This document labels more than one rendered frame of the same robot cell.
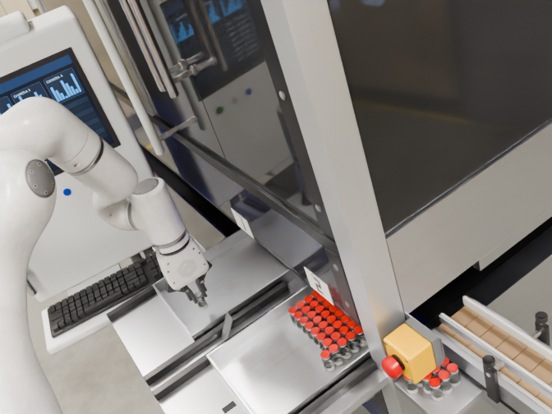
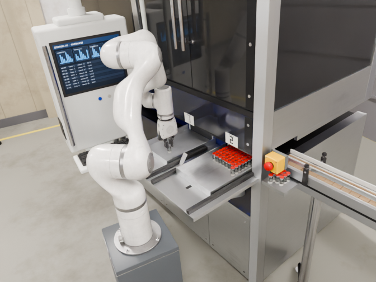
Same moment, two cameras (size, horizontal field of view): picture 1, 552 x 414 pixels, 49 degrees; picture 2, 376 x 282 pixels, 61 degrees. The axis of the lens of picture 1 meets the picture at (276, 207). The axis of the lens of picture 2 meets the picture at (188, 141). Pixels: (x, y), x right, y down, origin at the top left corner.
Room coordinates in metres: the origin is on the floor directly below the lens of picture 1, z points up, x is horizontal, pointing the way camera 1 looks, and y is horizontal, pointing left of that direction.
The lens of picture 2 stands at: (-0.32, 0.52, 1.82)
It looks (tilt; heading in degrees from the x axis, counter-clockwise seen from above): 30 degrees down; 345
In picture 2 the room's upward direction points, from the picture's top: 5 degrees counter-clockwise
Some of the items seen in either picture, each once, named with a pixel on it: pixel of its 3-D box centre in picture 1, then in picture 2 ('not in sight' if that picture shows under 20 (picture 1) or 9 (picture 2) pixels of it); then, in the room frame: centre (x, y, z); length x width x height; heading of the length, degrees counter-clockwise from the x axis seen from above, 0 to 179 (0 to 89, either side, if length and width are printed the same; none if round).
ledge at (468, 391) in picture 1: (444, 384); (282, 182); (0.72, -0.19, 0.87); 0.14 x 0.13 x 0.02; 111
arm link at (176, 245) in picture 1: (169, 238); (165, 114); (1.14, 0.25, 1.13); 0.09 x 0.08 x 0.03; 111
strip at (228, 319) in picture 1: (209, 340); (175, 163); (1.02, 0.25, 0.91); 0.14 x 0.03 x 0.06; 112
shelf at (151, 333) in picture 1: (241, 333); (187, 164); (1.05, 0.18, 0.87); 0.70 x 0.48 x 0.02; 21
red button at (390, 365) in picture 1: (393, 365); (268, 165); (0.71, -0.10, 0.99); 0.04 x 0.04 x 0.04; 21
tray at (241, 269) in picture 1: (228, 277); (178, 143); (1.23, 0.18, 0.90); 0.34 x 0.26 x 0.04; 111
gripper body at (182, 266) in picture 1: (180, 258); (167, 125); (1.14, 0.25, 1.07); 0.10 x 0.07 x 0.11; 111
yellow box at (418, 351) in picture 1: (412, 351); (275, 161); (0.72, -0.14, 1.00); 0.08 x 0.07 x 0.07; 111
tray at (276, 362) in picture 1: (300, 347); (219, 167); (0.92, 0.06, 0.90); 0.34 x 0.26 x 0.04; 111
